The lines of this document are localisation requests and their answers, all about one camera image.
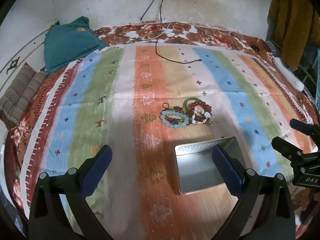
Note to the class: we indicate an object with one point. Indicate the white rolled cloth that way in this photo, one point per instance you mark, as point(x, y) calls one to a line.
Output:
point(289, 76)

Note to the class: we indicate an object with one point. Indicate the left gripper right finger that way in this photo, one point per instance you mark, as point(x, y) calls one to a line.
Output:
point(264, 208)

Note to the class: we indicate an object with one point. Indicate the teal pillow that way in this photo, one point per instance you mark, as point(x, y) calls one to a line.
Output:
point(65, 43)

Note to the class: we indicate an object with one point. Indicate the floral red bedsheet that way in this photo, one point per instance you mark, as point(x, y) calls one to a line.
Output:
point(175, 33)

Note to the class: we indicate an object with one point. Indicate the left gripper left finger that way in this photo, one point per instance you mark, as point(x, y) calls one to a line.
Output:
point(47, 217)

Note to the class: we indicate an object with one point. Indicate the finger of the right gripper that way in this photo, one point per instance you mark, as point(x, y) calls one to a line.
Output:
point(287, 150)
point(311, 130)

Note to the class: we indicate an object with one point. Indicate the silver metal tin box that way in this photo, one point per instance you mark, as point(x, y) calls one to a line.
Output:
point(195, 168)

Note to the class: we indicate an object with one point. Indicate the green jade bangle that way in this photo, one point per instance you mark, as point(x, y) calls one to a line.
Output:
point(187, 103)

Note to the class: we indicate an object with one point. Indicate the striped colourful blanket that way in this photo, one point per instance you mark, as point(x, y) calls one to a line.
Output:
point(160, 129)

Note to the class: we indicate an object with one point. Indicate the mustard yellow hanging cloth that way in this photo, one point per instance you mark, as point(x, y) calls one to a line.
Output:
point(295, 24)

